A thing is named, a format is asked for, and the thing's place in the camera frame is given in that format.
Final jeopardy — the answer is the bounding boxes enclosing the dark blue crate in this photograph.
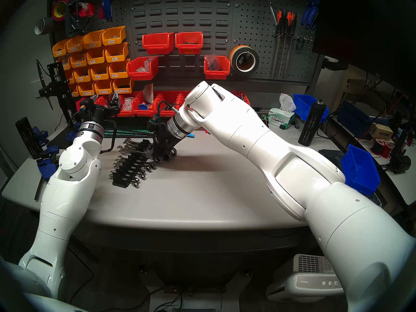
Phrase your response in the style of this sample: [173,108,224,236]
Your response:
[337,100,374,136]

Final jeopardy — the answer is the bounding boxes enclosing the white Coway air purifier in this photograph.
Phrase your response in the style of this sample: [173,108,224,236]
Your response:
[266,254,345,303]

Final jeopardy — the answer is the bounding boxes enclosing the yellow bin labelled M2.5-5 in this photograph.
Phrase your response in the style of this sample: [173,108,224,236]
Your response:
[94,79,115,95]

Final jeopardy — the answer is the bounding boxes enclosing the yellow bin labelled M3-12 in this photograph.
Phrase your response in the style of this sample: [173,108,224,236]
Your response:
[73,67,93,83]

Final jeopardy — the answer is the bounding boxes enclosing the yellow bin labelled M4-6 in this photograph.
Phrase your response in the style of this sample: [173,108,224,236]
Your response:
[85,47,107,65]

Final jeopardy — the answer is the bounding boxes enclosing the yellow bin labelled M3-6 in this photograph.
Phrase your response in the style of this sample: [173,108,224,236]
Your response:
[108,59,130,79]

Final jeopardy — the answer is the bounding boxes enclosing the grey duct tape roll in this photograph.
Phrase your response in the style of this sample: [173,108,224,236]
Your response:
[34,17,54,35]

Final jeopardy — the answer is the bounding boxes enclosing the grey pegboard back panel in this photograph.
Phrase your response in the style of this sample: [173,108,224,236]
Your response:
[49,0,325,86]

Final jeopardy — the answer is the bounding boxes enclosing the yellow bin labelled M4X4X6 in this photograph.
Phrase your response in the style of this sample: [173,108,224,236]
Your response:
[70,51,88,68]

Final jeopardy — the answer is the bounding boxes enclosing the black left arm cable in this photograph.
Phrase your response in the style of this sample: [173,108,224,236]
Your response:
[100,119,118,153]

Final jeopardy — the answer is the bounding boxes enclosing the black wrench holder rack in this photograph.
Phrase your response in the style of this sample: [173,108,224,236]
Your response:
[112,139,153,188]

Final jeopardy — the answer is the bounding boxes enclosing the red wire spool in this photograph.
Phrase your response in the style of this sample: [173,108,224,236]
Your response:
[371,139,392,158]

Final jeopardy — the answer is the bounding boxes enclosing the yellow bin labelled M4-0.7 HEX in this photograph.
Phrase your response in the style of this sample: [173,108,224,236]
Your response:
[112,77,135,94]

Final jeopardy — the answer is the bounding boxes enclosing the yellow bin labelled M3X5X4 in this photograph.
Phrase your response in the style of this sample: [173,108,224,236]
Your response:
[52,39,69,57]

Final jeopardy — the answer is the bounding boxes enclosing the yellow bin labelled M3X8 BAD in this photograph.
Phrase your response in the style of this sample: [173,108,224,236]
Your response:
[66,36,85,54]

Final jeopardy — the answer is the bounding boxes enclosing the black bench device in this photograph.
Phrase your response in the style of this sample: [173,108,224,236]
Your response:
[387,129,412,175]

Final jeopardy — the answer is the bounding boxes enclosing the largest chrome racked wrench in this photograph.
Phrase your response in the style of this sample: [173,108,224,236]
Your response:
[124,138,178,159]

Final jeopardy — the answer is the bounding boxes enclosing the yellow bin labelled M2.5-6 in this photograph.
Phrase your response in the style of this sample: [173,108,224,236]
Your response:
[77,82,97,97]

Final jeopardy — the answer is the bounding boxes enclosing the black soldering iron pen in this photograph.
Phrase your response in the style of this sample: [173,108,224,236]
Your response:
[36,59,54,111]

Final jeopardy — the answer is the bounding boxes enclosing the yellow bin labelled M3X6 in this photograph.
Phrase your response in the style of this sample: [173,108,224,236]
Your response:
[102,26,126,46]

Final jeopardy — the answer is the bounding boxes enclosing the yellow bin labelled M3-4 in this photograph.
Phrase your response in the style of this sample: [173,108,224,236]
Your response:
[105,43,129,63]

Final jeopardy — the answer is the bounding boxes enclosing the yellow bin labelled M3-8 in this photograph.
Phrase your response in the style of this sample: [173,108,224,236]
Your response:
[90,63,111,81]

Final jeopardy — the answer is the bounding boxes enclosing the blue handled pliers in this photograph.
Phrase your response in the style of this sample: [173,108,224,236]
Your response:
[300,0,320,30]

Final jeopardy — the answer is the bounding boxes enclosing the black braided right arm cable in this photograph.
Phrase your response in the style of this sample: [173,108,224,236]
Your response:
[155,101,180,133]

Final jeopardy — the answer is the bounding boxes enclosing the small cardboard box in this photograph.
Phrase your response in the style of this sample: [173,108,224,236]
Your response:
[369,123,394,141]

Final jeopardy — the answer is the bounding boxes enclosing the red hanging storage bin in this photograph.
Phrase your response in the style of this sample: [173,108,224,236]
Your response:
[142,32,175,55]
[126,57,159,81]
[204,56,231,80]
[175,32,204,55]

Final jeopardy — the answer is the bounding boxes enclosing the black soldering iron stand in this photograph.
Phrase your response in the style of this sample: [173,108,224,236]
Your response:
[38,62,77,123]

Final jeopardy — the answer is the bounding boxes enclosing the black ribbed cylinder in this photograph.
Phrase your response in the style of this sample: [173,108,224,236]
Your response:
[15,117,44,160]
[298,99,329,147]

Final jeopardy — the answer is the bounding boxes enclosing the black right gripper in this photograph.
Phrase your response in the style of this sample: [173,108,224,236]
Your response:
[148,117,178,161]

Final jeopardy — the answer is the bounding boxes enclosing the black power strip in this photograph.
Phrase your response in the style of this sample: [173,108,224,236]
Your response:
[164,284,226,296]

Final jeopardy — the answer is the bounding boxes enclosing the silver combination wrench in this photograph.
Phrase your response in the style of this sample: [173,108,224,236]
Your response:
[117,146,156,156]

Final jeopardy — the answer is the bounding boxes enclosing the green cutting mat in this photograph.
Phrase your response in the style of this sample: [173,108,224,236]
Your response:
[103,128,156,137]

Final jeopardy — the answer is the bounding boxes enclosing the large orange white tape roll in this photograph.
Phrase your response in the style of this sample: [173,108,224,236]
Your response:
[229,45,260,75]

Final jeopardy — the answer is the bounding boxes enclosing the blue plastic bin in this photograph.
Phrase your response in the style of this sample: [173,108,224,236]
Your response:
[293,94,329,123]
[341,144,381,195]

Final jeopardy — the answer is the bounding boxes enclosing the black computer monitor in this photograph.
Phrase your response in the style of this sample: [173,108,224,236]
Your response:
[312,0,416,94]

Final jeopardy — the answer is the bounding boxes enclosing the smallest chrome racked wrench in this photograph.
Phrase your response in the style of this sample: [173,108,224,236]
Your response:
[109,174,140,188]

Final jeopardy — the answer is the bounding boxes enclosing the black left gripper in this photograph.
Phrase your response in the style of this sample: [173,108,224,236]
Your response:
[80,93,122,124]

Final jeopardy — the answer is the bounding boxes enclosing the red yellow tape roll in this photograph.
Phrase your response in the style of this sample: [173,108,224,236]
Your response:
[52,0,70,22]

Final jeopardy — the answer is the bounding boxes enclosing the black computer keyboard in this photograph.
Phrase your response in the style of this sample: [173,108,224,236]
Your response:
[319,149,381,207]

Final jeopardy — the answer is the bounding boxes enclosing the black screw clamp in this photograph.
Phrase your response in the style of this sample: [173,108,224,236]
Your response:
[64,0,95,39]

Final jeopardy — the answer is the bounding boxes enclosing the chrome racked ratchet wrench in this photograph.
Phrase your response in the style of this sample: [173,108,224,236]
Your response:
[118,154,162,162]
[114,156,156,170]
[113,162,150,173]
[111,168,146,180]
[125,142,173,162]

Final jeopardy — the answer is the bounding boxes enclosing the Kimtech tissue box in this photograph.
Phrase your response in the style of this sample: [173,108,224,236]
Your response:
[268,94,297,130]

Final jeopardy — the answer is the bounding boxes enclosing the clear plastic parts box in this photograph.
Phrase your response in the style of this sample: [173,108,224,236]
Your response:
[136,58,156,73]

